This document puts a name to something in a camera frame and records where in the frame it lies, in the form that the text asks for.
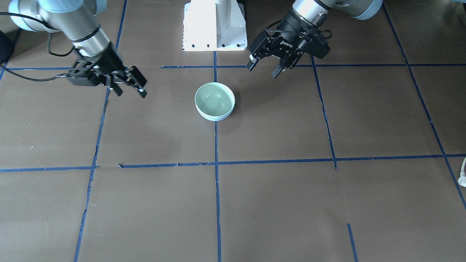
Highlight white power plug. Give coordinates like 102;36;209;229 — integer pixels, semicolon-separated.
457;157;466;187

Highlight dark round object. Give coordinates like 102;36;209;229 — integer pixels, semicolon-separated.
0;30;14;64

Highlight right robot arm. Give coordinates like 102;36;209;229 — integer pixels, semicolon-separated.
1;0;147;98

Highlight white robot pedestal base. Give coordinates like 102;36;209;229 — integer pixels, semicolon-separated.
182;0;248;52

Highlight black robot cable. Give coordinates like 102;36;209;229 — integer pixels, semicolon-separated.
0;11;77;82

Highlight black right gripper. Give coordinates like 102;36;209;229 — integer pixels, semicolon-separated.
67;43;147;98

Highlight green bowl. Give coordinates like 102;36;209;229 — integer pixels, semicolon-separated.
194;82;235;112

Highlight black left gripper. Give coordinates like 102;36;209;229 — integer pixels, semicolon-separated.
246;10;331;79

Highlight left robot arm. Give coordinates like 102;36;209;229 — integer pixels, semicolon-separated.
246;0;383;78

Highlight blue bowl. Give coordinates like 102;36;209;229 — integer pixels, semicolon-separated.
198;111;233;122

